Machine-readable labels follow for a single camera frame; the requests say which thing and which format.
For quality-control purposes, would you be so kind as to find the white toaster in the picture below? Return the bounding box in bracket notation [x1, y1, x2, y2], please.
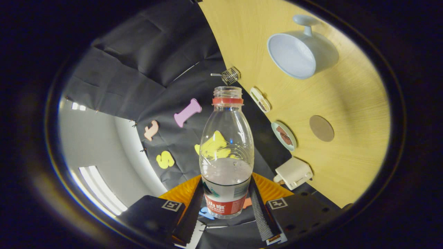
[273, 157, 314, 191]

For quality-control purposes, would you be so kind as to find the long ceiling light panel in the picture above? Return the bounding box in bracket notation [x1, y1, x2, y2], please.
[78, 165, 128, 216]

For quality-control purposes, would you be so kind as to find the small white rectangular dish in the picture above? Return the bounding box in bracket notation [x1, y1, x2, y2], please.
[250, 87, 271, 113]

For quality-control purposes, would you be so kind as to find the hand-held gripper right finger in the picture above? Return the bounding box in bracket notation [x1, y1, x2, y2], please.
[248, 172, 342, 246]

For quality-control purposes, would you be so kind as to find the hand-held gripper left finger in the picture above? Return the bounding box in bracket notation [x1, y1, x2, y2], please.
[118, 175, 205, 247]

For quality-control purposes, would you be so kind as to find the clear juice bottle red label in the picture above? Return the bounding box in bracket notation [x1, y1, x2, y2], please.
[199, 86, 255, 219]

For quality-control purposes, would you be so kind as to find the small clear glass jar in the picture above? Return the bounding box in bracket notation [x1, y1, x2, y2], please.
[221, 67, 241, 85]

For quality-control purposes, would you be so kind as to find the round brown coaster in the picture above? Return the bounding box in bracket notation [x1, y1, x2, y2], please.
[309, 115, 335, 142]

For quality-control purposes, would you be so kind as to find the pale blue cup with handle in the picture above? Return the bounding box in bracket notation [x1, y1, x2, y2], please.
[267, 14, 340, 80]

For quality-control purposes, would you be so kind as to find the pale green plate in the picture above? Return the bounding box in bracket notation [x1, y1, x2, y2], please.
[271, 121, 297, 151]

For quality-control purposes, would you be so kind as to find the wooden table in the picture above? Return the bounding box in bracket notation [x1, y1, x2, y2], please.
[199, 0, 391, 209]

